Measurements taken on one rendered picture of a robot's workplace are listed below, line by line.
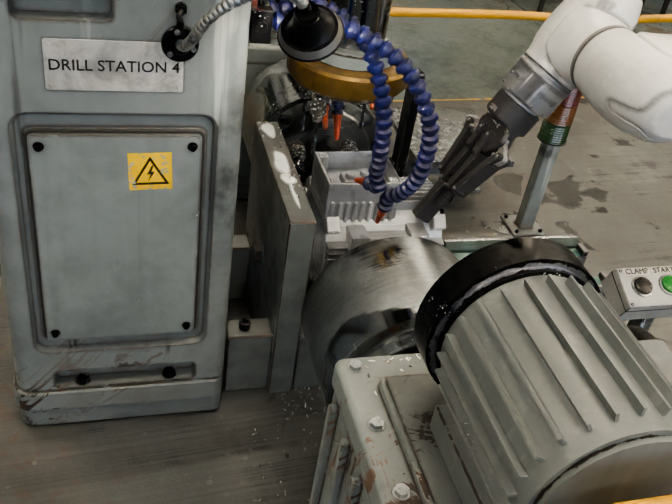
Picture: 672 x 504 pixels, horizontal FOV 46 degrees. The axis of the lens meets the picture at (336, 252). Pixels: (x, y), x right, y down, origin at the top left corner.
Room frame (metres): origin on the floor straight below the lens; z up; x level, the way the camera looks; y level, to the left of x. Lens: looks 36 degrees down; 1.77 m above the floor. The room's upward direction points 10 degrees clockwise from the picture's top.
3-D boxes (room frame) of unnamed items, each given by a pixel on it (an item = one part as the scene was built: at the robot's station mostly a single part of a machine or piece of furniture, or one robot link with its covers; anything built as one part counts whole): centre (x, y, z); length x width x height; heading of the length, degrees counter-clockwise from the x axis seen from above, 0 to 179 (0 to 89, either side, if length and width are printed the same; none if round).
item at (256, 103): (1.41, 0.10, 1.04); 0.41 x 0.25 x 0.25; 20
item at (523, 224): (1.57, -0.42, 1.01); 0.08 x 0.08 x 0.42; 20
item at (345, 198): (1.10, -0.01, 1.11); 0.12 x 0.11 x 0.07; 110
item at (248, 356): (1.05, 0.14, 0.97); 0.30 x 0.11 x 0.34; 20
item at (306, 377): (0.97, 0.02, 0.86); 0.07 x 0.06 x 0.12; 20
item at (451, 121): (1.74, -0.22, 0.86); 0.27 x 0.24 x 0.12; 20
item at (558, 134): (1.57, -0.42, 1.05); 0.06 x 0.06 x 0.04
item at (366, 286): (0.77, -0.13, 1.04); 0.37 x 0.25 x 0.25; 20
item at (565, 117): (1.57, -0.42, 1.10); 0.06 x 0.06 x 0.04
